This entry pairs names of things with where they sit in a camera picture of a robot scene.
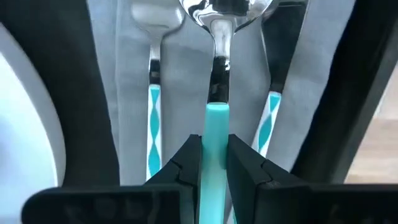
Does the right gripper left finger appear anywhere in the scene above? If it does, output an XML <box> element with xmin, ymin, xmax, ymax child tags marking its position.
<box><xmin>144</xmin><ymin>133</ymin><xmax>203</xmax><ymax>224</ymax></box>

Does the grey cloth napkin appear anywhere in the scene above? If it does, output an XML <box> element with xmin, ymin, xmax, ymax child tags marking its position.
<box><xmin>86</xmin><ymin>0</ymin><xmax>357</xmax><ymax>187</ymax></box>

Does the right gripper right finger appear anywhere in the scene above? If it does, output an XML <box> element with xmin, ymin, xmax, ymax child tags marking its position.
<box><xmin>224</xmin><ymin>133</ymin><xmax>312</xmax><ymax>224</ymax></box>

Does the fork with patterned handle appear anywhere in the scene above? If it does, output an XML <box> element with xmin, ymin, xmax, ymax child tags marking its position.
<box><xmin>130</xmin><ymin>0</ymin><xmax>187</xmax><ymax>182</ymax></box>

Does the white plate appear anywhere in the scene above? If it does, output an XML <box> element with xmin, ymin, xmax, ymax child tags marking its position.
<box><xmin>0</xmin><ymin>23</ymin><xmax>67</xmax><ymax>224</ymax></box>

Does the black plastic tray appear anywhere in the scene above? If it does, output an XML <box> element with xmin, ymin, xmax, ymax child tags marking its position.
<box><xmin>0</xmin><ymin>0</ymin><xmax>398</xmax><ymax>187</ymax></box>

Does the knife with patterned handle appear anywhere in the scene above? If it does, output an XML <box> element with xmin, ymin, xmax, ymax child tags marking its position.
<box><xmin>250</xmin><ymin>0</ymin><xmax>309</xmax><ymax>158</ymax></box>

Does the spoon with green handle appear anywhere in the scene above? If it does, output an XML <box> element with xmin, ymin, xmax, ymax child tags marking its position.
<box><xmin>178</xmin><ymin>0</ymin><xmax>275</xmax><ymax>224</ymax></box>

